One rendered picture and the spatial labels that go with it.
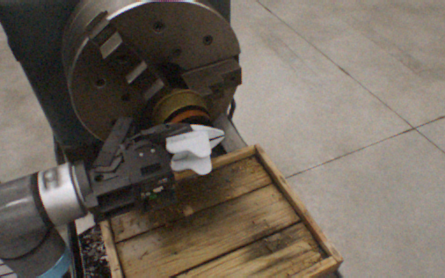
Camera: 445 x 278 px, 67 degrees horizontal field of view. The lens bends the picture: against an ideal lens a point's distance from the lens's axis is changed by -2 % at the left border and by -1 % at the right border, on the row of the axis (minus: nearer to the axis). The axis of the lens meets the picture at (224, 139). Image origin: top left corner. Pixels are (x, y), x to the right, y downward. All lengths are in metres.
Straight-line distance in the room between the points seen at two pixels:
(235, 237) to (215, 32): 0.36
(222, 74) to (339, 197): 1.35
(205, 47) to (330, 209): 1.33
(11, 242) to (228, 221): 0.35
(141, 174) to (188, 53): 0.26
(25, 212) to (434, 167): 2.04
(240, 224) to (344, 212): 1.20
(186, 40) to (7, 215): 0.36
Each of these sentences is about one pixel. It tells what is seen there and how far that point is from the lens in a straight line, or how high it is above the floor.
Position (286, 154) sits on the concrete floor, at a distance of 1.98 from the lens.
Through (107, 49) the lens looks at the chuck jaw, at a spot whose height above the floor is 1.19.
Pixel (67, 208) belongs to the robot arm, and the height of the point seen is 1.09.
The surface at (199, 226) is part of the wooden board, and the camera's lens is 0.65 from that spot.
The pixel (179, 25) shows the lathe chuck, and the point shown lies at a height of 1.19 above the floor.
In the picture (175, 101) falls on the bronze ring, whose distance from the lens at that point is 0.52.
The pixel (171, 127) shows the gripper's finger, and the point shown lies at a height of 1.12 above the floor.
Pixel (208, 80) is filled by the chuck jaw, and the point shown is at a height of 1.10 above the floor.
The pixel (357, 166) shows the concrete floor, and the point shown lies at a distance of 2.03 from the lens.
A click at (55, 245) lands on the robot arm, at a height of 1.00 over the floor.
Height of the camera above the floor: 1.45
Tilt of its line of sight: 45 degrees down
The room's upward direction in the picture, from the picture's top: straight up
